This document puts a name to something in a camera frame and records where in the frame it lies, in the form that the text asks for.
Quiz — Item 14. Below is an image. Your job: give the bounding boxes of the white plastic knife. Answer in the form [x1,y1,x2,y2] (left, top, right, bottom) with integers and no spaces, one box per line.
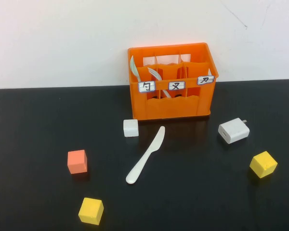
[125,126,166,185]

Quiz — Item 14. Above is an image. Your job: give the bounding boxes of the orange plastic cutlery holder crate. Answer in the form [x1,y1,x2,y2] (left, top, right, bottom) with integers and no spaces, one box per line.
[127,42,219,121]

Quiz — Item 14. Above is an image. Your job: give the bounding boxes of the white foam cube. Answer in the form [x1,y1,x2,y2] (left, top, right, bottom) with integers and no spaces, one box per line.
[123,118,140,138]

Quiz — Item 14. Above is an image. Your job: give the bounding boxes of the paper label spoon character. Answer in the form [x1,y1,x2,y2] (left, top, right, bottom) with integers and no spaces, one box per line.
[137,80,156,93]

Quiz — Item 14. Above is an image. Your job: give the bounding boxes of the white plastic fork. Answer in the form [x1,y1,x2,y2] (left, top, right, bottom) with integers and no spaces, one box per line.
[147,67,171,99]

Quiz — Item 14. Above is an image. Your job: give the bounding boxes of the paper label fork character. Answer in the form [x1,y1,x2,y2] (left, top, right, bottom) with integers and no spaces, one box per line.
[168,81,185,91]

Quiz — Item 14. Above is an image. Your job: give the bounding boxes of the white plastic spoon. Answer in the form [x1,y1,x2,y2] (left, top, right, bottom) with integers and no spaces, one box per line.
[130,55,142,83]

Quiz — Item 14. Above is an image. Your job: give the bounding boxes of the paper label knife character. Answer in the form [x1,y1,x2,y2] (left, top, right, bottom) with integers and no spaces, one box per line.
[197,75,215,85]

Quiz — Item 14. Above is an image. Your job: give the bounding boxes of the orange foam cube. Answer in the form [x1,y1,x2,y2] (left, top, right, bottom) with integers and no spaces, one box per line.
[67,149,88,175]

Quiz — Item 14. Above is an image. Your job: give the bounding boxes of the yellow foam cube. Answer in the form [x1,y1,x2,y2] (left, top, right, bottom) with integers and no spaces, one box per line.
[249,151,278,179]
[78,197,105,226]

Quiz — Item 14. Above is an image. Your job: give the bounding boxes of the white USB wall charger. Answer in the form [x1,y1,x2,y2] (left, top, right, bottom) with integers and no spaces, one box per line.
[218,117,250,144]

